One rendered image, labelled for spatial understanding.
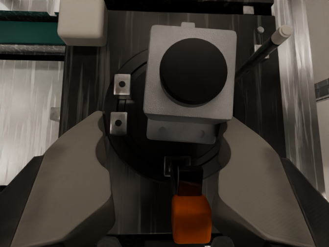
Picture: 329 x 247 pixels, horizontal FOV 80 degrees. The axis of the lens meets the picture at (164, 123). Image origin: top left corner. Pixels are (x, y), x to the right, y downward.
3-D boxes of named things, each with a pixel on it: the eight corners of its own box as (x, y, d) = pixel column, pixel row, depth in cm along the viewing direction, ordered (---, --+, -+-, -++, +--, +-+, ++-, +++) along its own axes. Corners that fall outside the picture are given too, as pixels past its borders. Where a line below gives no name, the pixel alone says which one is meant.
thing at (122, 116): (129, 135, 19) (126, 134, 17) (112, 135, 18) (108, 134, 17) (129, 114, 19) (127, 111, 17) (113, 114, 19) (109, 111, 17)
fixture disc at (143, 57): (242, 182, 20) (251, 185, 18) (105, 182, 20) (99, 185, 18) (236, 54, 22) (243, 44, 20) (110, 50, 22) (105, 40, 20)
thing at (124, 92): (132, 99, 19) (130, 95, 18) (116, 99, 19) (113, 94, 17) (132, 79, 19) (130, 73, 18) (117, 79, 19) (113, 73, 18)
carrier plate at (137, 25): (281, 225, 22) (294, 233, 20) (59, 228, 21) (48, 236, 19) (266, 25, 25) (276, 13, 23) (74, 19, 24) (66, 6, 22)
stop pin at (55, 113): (75, 125, 25) (60, 119, 21) (65, 124, 25) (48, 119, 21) (76, 113, 25) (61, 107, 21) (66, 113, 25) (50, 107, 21)
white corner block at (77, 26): (110, 55, 24) (101, 36, 20) (72, 54, 24) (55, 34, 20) (112, 19, 24) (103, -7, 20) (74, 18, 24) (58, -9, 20)
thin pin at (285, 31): (235, 85, 20) (294, 36, 11) (227, 85, 20) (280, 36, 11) (234, 77, 20) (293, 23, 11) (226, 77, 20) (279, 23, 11)
